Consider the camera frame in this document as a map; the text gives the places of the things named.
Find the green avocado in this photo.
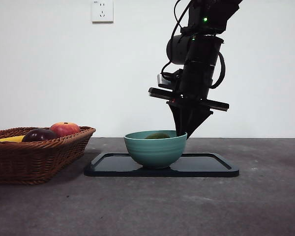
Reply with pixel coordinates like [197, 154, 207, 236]
[144, 132, 171, 140]

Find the teal ceramic bowl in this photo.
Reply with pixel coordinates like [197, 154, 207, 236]
[124, 130, 188, 170]

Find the black rectangular tray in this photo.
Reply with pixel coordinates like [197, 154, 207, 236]
[84, 152, 240, 178]

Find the red apple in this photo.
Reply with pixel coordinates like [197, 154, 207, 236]
[49, 122, 81, 138]

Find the dark purple plum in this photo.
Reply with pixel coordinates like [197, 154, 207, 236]
[22, 128, 59, 143]

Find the brown wicker basket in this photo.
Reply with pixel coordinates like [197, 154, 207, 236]
[0, 126, 97, 185]

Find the yellow banana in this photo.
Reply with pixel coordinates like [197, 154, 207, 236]
[0, 135, 27, 143]

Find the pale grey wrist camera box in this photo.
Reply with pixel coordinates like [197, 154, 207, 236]
[157, 69, 184, 89]

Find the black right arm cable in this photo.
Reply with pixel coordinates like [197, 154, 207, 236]
[211, 50, 227, 89]

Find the white wall socket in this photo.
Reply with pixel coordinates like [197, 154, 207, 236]
[92, 0, 114, 24]

